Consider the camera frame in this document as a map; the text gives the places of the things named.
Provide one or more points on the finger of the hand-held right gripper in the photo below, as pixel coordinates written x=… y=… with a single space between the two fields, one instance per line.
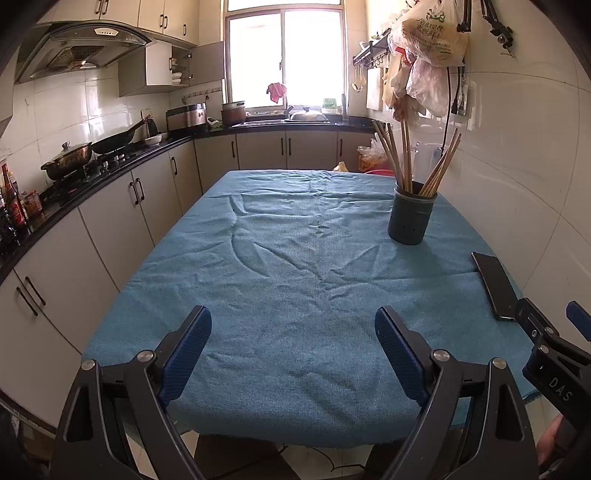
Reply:
x=579 y=318
x=535 y=323

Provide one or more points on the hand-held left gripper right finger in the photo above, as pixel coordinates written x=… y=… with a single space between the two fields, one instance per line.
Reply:
x=401 y=355

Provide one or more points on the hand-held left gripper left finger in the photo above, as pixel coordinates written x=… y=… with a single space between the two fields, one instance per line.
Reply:
x=187 y=355

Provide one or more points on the dark grey utensil holder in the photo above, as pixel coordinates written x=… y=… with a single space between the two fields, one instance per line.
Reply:
x=411 y=221

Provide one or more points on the bunch of wooden chopsticks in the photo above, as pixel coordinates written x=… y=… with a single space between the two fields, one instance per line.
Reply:
x=406 y=157

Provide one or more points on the person's right hand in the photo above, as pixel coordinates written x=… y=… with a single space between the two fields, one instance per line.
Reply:
x=549 y=443

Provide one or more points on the black smartphone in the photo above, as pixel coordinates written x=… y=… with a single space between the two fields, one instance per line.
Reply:
x=494 y=281

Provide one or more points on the blue tablecloth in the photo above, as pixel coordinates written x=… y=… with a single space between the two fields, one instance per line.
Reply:
x=286 y=300

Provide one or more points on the lower kitchen cabinets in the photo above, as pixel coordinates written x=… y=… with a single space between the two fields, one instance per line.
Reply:
x=106 y=230

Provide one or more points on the red plastic basin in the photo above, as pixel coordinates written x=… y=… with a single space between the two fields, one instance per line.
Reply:
x=381 y=172

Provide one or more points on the black kitchen countertop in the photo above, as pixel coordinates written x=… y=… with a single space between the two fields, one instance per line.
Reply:
x=69 y=201

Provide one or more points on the clear glass mug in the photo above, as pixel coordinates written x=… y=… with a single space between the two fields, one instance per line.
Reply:
x=427 y=161

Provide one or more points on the orange plastic bag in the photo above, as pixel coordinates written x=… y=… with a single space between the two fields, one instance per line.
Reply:
x=371 y=157

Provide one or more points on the gas stove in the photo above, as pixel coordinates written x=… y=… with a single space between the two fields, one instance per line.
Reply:
x=106 y=161

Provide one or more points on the small spice jar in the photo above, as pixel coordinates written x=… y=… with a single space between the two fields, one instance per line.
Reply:
x=31 y=205

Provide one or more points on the white bowl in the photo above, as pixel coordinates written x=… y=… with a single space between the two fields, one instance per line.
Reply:
x=156 y=139

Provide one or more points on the black wok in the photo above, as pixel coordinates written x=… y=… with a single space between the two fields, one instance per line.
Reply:
x=115 y=141

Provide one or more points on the steel pot with lid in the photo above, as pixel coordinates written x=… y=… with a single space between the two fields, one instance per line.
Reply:
x=67 y=161

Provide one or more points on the red label sauce bottle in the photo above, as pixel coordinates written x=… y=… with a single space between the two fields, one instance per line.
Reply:
x=14 y=203

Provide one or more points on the steel rice cooker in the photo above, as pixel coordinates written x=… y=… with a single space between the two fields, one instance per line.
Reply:
x=184 y=117

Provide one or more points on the brown clay pot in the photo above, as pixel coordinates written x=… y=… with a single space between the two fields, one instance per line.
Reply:
x=233 y=115

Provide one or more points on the steel faucet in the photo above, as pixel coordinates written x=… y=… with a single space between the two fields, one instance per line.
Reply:
x=344 y=108

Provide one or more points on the steel pan lid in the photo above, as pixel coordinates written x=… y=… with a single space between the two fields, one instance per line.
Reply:
x=307 y=115

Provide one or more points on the beige plastic bag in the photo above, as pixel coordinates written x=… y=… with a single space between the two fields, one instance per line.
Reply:
x=397 y=97

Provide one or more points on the white plastic bag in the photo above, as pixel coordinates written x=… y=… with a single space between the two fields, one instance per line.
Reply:
x=427 y=87

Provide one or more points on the green container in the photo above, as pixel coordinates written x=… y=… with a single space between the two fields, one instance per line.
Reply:
x=330 y=105

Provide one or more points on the white cutting board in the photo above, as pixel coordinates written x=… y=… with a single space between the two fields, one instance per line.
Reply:
x=374 y=90

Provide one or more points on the hanging wooden ladle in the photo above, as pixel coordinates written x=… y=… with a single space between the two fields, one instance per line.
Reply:
x=358 y=83

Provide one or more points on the red cloth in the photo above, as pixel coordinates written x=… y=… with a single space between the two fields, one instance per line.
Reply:
x=276 y=92

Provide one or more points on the yellowish printed plastic bag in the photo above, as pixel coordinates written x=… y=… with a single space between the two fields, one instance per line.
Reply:
x=429 y=32

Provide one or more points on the kitchen window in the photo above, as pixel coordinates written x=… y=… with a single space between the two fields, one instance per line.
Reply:
x=286 y=55

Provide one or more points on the steel range hood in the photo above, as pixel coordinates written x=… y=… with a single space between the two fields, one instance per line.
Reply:
x=83 y=46

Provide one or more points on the white wall outlet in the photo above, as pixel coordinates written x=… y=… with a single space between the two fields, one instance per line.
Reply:
x=463 y=99

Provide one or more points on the open wall cabinet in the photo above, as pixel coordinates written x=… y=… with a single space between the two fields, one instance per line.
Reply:
x=157 y=69

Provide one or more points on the black clamp mount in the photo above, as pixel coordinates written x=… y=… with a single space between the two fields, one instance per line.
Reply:
x=498 y=27

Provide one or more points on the metal wall rack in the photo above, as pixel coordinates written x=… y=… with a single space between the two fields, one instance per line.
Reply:
x=371 y=50

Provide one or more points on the upper wall cabinets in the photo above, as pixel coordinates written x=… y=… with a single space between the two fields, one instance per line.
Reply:
x=138 y=14

